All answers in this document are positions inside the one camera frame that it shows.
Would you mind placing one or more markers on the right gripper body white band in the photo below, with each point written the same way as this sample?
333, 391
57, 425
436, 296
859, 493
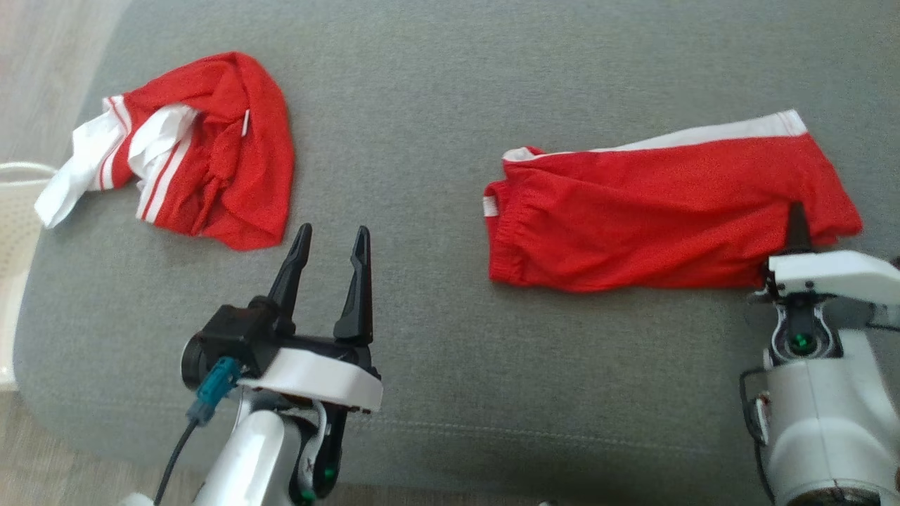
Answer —
837, 274

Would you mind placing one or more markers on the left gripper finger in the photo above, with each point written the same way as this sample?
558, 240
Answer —
290, 288
358, 302

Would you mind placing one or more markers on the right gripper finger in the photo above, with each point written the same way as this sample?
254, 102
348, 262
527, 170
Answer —
799, 235

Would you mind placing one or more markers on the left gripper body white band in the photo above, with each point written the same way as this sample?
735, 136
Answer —
316, 379

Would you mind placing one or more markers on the red basketball jersey white sleeves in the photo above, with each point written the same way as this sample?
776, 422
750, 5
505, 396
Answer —
246, 176

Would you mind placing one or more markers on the red shorts white side stripe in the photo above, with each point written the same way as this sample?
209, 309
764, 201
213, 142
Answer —
633, 211

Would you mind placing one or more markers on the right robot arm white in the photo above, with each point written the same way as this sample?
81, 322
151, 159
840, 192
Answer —
830, 429

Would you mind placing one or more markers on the grey fabric sofa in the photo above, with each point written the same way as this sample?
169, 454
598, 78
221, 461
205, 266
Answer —
436, 351

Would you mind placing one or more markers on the cream perforated laundry basket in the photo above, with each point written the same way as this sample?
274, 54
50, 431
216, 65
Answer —
17, 232

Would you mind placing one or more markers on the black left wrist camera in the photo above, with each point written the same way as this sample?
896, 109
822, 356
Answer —
225, 337

